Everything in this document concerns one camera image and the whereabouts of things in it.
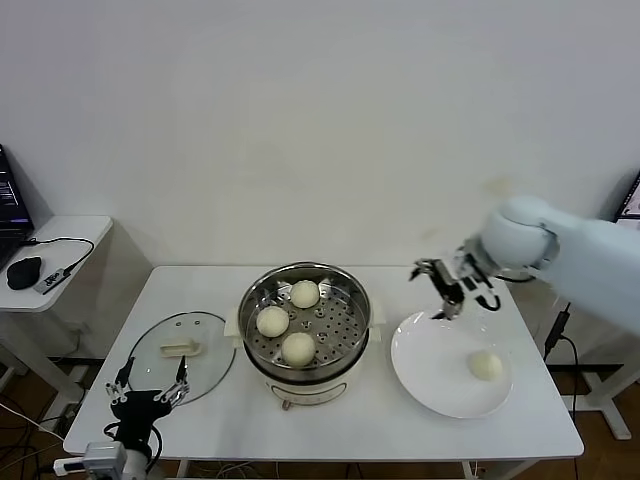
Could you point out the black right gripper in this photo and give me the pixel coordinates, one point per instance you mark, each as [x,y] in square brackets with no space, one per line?
[455,276]

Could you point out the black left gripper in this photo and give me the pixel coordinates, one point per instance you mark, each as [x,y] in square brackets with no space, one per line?
[139,411]

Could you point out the round glass lid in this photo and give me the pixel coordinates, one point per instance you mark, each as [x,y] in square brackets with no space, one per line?
[210,350]

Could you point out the white steamed baozi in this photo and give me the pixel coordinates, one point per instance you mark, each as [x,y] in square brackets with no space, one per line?
[484,365]
[305,293]
[272,321]
[298,348]

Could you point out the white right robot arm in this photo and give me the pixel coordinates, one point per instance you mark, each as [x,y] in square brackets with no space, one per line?
[590,260]

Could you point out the stainless steel steamer basket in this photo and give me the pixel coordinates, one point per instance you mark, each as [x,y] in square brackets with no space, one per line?
[340,320]

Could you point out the white round plate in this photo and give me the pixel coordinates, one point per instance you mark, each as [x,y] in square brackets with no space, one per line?
[440,370]

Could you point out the grey floor power strip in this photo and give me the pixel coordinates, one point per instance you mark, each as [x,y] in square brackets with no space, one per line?
[60,422]

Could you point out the grey usb hub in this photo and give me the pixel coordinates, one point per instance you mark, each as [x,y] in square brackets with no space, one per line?
[50,280]

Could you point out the cream electric cooker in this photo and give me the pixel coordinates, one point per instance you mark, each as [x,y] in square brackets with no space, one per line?
[305,387]

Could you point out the white side table with mouse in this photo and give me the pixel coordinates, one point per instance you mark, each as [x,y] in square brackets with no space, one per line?
[75,235]

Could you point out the black computer mouse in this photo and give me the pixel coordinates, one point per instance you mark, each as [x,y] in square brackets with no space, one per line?
[22,272]

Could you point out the white side table with label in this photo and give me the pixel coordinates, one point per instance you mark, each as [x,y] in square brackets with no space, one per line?
[605,400]

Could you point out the black laptop beside mouse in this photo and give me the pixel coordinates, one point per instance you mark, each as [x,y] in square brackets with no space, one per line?
[10,200]

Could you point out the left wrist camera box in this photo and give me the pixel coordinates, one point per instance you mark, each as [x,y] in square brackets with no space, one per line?
[104,456]

